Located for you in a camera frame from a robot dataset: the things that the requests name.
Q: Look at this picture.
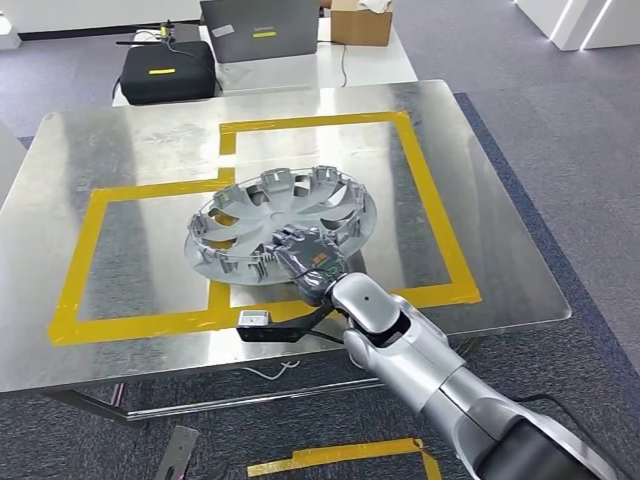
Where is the white partition panel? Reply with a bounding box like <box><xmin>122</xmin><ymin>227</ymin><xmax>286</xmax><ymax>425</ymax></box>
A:
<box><xmin>513</xmin><ymin>0</ymin><xmax>640</xmax><ymax>53</ymax></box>

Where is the white table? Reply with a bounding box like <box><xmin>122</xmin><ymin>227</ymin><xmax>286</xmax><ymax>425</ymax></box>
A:
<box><xmin>112</xmin><ymin>18</ymin><xmax>419</xmax><ymax>109</ymax></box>

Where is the thin dark cable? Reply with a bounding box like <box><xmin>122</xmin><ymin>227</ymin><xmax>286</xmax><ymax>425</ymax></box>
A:
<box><xmin>315</xmin><ymin>39</ymin><xmax>349</xmax><ymax>89</ymax></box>

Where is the steel workbench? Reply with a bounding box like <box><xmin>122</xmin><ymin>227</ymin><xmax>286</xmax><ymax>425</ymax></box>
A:
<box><xmin>0</xmin><ymin>79</ymin><xmax>574</xmax><ymax>425</ymax></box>

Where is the grey laptop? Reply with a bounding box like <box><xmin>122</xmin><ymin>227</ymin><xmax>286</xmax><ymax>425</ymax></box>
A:
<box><xmin>199</xmin><ymin>0</ymin><xmax>322</xmax><ymax>65</ymax></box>

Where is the black camera bracket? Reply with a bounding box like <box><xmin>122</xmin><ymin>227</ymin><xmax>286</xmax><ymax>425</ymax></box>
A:
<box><xmin>236</xmin><ymin>299</ymin><xmax>337</xmax><ymax>346</ymax></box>

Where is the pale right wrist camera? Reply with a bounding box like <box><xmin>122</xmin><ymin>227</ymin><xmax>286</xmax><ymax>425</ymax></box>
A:
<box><xmin>236</xmin><ymin>308</ymin><xmax>273</xmax><ymax>331</ymax></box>

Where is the black cable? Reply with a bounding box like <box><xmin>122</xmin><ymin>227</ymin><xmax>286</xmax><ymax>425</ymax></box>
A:
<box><xmin>509</xmin><ymin>393</ymin><xmax>596</xmax><ymax>439</ymax></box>

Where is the black carrying case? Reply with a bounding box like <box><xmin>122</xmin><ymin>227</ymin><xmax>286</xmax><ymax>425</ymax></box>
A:
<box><xmin>118</xmin><ymin>39</ymin><xmax>217</xmax><ymax>107</ymax></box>

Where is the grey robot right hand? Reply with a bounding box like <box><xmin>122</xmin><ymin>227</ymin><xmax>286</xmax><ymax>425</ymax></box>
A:
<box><xmin>271</xmin><ymin>225</ymin><xmax>350</xmax><ymax>294</ymax></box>

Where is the clear plastic film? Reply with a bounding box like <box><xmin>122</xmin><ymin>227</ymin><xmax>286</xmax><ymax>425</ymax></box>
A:
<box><xmin>294</xmin><ymin>235</ymin><xmax>350</xmax><ymax>293</ymax></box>

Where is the white box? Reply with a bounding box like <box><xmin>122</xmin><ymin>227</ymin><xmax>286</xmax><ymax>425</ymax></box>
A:
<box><xmin>0</xmin><ymin>11</ymin><xmax>23</xmax><ymax>52</ymax></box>

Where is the white cable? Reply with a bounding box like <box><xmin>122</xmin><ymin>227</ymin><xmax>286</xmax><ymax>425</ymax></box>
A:
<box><xmin>241</xmin><ymin>359</ymin><xmax>302</xmax><ymax>383</ymax></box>

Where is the silver wheel hubcap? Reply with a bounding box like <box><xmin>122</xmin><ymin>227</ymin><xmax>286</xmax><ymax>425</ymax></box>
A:
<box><xmin>183</xmin><ymin>165</ymin><xmax>378</xmax><ymax>288</ymax></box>

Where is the cardboard box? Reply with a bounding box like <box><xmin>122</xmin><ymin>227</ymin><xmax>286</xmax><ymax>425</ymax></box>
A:
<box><xmin>330</xmin><ymin>0</ymin><xmax>394</xmax><ymax>48</ymax></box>

